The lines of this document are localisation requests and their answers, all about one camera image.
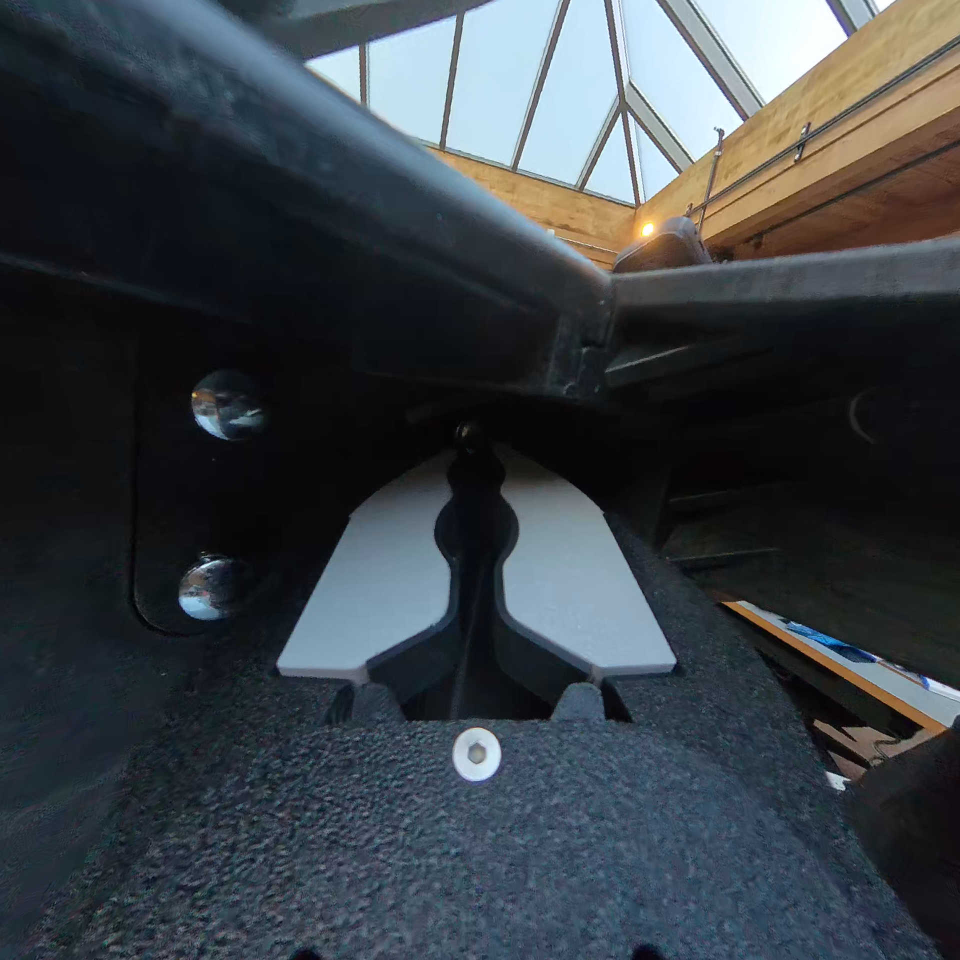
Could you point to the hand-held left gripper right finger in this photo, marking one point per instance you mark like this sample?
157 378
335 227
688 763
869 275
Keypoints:
577 592

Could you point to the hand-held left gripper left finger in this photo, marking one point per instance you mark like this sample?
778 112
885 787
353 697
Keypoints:
375 592

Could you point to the white desk with wooden edge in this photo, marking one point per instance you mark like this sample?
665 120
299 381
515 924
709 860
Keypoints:
900 686

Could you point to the chrome dome bolt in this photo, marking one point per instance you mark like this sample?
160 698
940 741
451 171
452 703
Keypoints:
214 587
227 405

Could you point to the blue cloth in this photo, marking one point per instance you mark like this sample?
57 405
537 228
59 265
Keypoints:
832 641

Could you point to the black office chair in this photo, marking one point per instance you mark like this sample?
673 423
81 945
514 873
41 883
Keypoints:
667 244

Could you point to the glass skylight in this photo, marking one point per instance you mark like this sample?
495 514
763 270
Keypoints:
495 82

